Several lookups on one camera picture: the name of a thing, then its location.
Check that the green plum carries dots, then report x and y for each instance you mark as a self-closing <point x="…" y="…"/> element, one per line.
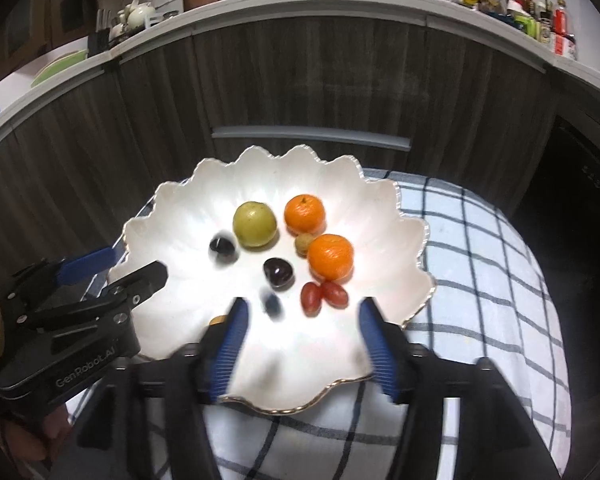
<point x="254" y="225"/>

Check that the yellow cap jar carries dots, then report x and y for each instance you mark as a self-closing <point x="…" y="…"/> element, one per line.
<point x="470" y="0"/>

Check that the green tray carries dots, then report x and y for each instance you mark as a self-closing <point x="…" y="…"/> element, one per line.
<point x="60" y="67"/>

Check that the group of condiment bottles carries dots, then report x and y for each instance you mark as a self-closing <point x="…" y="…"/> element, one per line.
<point x="545" y="25"/>

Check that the white teapot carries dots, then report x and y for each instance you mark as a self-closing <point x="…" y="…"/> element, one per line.
<point x="137" y="15"/>

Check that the red grape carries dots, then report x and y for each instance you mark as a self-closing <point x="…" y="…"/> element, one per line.
<point x="335" y="293"/>
<point x="311" y="299"/>

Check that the person's left hand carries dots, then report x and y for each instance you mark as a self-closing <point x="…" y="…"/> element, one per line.
<point x="35" y="435"/>

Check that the large longan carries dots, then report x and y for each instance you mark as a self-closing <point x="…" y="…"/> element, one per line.
<point x="304" y="243"/>

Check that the checked tablecloth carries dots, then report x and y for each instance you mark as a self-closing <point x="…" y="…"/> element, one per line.
<point x="480" y="270"/>

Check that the black knife block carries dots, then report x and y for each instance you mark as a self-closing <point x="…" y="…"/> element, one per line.
<point x="99" y="35"/>

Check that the dark wooden window frame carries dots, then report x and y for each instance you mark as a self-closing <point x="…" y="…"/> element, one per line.
<point x="25" y="25"/>

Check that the mandarin orange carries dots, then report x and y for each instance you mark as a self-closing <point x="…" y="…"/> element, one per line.
<point x="331" y="256"/>
<point x="305" y="215"/>

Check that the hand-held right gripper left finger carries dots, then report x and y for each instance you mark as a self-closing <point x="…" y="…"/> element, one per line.
<point x="230" y="345"/>

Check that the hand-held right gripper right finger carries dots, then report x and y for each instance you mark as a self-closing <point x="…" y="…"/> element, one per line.
<point x="377" y="350"/>

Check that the dark plum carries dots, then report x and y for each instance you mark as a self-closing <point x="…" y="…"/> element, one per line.
<point x="278" y="272"/>

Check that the white scalloped bowl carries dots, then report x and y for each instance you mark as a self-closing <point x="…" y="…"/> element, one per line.
<point x="190" y="220"/>

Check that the black built-in dishwasher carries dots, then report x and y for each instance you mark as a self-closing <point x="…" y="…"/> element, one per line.
<point x="580" y="210"/>

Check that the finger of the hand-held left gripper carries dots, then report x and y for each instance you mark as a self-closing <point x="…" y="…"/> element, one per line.
<point x="140" y="280"/>
<point x="87" y="265"/>

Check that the white kitchen countertop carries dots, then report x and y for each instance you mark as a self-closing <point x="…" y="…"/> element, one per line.
<point x="330" y="2"/>

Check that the dark red cherry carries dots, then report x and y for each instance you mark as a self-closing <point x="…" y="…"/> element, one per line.
<point x="222" y="247"/>

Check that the blueberry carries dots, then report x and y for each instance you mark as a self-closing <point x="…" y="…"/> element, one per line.
<point x="272" y="305"/>

